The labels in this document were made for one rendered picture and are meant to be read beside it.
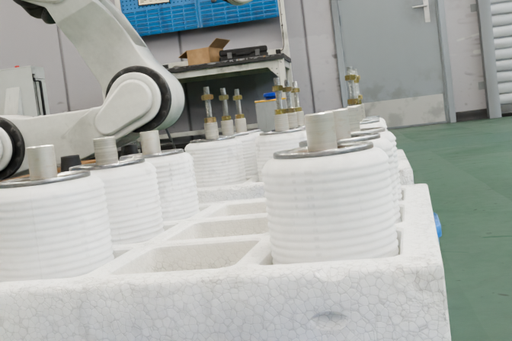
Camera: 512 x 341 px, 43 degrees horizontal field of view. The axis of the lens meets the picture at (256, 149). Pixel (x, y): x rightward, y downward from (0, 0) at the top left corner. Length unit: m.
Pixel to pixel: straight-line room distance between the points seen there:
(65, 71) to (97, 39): 5.32
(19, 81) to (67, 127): 3.31
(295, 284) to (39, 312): 0.19
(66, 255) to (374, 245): 0.24
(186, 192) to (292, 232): 0.31
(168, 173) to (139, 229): 0.12
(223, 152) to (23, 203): 0.55
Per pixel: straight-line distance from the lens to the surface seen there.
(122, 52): 1.44
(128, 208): 0.64
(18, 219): 0.54
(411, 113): 6.19
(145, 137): 0.78
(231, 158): 1.05
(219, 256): 0.58
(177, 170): 0.75
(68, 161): 1.33
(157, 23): 6.35
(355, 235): 0.46
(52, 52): 6.85
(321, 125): 0.49
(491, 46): 6.21
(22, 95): 4.78
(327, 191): 0.45
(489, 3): 6.25
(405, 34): 6.22
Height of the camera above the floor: 0.29
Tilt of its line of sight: 3 degrees down
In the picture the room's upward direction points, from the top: 7 degrees counter-clockwise
